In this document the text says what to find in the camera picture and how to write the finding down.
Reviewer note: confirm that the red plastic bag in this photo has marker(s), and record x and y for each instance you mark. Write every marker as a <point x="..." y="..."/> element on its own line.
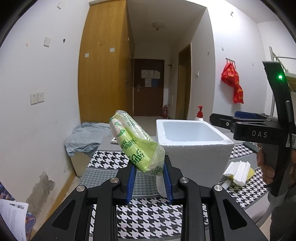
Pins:
<point x="231" y="76"/>

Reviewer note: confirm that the ceiling lamp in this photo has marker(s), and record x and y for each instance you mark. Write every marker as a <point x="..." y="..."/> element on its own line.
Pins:
<point x="158" y="25"/>

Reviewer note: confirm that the white pump bottle red cap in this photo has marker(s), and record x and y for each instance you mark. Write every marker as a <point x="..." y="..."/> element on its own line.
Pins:
<point x="199" y="117"/>

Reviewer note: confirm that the red fire extinguisher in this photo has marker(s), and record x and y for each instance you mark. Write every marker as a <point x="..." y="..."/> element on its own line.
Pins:
<point x="165" y="112"/>

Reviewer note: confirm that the houndstooth bed sheet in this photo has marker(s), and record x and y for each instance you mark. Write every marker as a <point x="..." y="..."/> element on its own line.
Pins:
<point x="148" y="215"/>

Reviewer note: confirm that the white foam sheets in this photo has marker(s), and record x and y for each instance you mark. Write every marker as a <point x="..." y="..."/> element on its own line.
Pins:
<point x="239" y="173"/>

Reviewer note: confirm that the dark brown door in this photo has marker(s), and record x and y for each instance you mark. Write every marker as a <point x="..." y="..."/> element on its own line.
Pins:
<point x="138" y="102"/>

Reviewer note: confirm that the metal wall hook rack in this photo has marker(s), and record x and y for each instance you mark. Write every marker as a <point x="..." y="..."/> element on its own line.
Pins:
<point x="230" y="60"/>

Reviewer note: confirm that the yellow foam net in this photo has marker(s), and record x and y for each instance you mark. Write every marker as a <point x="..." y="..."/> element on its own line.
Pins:
<point x="249" y="173"/>

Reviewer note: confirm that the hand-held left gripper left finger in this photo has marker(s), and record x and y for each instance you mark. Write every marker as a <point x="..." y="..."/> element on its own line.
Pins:
<point x="130" y="185"/>

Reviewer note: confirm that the white printed papers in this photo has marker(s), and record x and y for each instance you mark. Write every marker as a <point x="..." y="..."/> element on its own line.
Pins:
<point x="11" y="215"/>

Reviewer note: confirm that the patterned blue cloth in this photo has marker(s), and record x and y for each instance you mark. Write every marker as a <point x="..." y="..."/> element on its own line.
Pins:
<point x="30" y="220"/>

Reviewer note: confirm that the green tissue packet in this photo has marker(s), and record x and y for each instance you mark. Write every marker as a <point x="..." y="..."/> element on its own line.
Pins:
<point x="131" y="143"/>

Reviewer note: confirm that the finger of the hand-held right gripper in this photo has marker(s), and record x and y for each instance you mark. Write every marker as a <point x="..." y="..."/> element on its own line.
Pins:
<point x="245" y="114"/>
<point x="252" y="133"/>

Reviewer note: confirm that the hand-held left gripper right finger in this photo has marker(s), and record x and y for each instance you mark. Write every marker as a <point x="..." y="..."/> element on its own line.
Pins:
<point x="168" y="185"/>

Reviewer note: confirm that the white foam box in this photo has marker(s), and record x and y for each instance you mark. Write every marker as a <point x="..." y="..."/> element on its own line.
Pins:
<point x="194" y="162"/>

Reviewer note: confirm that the metal bunk bed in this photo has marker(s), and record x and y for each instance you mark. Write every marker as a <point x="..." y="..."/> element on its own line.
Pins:
<point x="270" y="60"/>

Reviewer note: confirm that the blue paper notice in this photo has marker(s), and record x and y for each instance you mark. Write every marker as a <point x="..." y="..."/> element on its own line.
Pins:
<point x="154" y="82"/>

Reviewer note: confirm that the white paper notice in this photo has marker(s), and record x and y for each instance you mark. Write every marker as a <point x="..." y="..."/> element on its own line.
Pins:
<point x="148" y="82"/>
<point x="147" y="74"/>
<point x="156" y="74"/>

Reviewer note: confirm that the blue-grey blanket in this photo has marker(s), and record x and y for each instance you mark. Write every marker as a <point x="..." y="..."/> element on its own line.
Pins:
<point x="85" y="136"/>

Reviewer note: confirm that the person's right hand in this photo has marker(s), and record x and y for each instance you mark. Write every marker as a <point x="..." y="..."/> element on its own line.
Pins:
<point x="264" y="166"/>

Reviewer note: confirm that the white wall socket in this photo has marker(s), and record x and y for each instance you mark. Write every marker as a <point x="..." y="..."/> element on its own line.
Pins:
<point x="41" y="97"/>
<point x="34" y="99"/>

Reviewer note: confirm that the wooden door frame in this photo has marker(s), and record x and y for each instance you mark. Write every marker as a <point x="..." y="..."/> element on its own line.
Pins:
<point x="182" y="92"/>

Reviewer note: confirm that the white wall plate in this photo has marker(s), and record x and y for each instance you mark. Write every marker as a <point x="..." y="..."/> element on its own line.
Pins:
<point x="47" y="41"/>

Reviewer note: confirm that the wooden wardrobe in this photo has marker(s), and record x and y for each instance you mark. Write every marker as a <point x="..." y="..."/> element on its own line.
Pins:
<point x="101" y="69"/>

